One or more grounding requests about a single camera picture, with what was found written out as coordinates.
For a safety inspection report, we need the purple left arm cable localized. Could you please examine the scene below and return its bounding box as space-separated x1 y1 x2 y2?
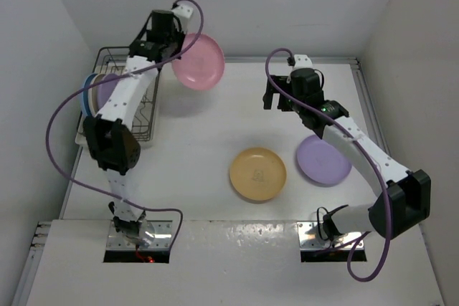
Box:
45 0 205 249

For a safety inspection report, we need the purple plastic plate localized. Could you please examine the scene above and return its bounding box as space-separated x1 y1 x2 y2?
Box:
296 135 352 186
97 73 118 109

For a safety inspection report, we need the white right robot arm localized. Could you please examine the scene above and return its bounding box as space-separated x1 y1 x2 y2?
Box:
263 68 431 241

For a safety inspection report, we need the grey wire dish rack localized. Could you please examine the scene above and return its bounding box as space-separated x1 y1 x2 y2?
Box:
75 46 161 147

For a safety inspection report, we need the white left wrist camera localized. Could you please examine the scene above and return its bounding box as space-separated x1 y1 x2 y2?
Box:
171 4 194 32

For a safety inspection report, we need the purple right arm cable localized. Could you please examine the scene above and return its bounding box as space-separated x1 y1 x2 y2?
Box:
265 48 392 282

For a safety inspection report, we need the blue plastic plate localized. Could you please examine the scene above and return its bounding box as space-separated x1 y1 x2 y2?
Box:
79 73 97 117

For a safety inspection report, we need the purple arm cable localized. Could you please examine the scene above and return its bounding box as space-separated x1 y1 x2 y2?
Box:
265 48 392 282
45 0 205 249

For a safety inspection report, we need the pink plastic plate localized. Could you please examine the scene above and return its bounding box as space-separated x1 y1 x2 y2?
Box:
171 34 225 91

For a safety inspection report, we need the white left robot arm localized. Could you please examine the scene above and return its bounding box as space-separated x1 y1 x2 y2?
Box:
83 5 194 248

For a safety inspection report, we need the metal base plate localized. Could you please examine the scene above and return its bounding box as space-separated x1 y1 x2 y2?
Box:
297 221 362 252
106 221 172 251

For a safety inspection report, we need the aluminium frame rail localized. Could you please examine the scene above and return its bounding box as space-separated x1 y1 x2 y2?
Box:
349 55 410 218

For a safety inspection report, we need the yellow plastic plate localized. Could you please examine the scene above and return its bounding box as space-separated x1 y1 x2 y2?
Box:
229 148 287 203

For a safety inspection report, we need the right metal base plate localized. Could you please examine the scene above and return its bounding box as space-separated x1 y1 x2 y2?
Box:
297 221 362 252

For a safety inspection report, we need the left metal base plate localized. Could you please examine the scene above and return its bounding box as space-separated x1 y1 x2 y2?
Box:
106 221 172 251

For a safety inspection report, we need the cream plastic plate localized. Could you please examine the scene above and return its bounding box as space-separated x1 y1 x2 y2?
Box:
87 73 105 117

